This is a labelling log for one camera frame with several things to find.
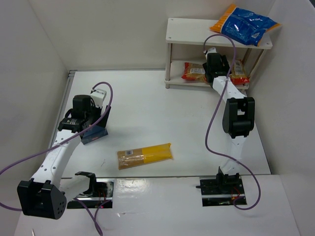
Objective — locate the red pasta bag right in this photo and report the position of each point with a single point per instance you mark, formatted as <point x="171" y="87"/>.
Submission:
<point x="238" y="75"/>

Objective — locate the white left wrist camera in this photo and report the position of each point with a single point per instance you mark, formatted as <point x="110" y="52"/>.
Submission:
<point x="98" y="96"/>

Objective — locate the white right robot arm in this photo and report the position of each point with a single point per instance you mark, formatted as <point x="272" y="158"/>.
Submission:
<point x="238" y="116"/>

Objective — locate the metal table edge rail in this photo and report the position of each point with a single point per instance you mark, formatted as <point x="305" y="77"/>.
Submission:
<point x="62" y="108"/>

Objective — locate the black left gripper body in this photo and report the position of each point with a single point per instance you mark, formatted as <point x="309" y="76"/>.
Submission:
<point x="104" y="118"/>

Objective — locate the red pasta bag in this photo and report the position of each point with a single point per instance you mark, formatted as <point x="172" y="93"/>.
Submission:
<point x="193" y="72"/>
<point x="238" y="75"/>

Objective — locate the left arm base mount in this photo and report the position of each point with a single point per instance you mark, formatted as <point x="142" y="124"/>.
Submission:
<point x="79" y="184"/>

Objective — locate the blue Barilla pasta box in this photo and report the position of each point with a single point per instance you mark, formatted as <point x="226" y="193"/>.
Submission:
<point x="93" y="134"/>

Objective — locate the red pasta bag left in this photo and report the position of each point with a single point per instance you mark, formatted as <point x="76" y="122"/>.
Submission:
<point x="193" y="72"/>

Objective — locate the blue orange pasta bag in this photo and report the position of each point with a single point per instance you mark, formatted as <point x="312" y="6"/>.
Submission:
<point x="244" y="26"/>

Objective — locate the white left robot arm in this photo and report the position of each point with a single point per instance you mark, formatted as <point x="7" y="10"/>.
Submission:
<point x="42" y="195"/>

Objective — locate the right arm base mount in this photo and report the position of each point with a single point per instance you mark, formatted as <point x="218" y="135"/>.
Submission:
<point x="222" y="190"/>

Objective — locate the yellow spaghetti pack on table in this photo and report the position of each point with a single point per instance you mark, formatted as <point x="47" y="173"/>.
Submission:
<point x="142" y="156"/>

